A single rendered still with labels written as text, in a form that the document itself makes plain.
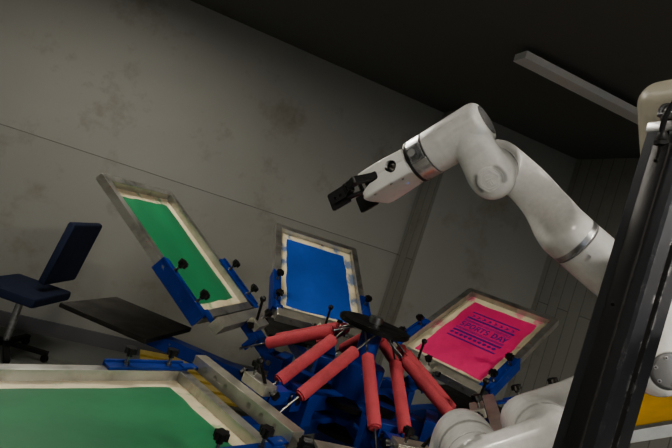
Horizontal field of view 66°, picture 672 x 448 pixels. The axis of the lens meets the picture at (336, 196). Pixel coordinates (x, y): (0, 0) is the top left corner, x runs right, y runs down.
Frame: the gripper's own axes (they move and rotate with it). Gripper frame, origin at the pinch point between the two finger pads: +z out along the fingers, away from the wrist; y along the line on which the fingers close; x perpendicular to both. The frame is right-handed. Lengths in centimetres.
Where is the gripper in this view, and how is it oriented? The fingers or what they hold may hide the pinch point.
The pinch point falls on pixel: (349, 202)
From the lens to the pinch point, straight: 94.6
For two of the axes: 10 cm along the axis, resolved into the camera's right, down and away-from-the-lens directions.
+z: -7.4, 4.6, 4.9
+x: -3.5, -8.9, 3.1
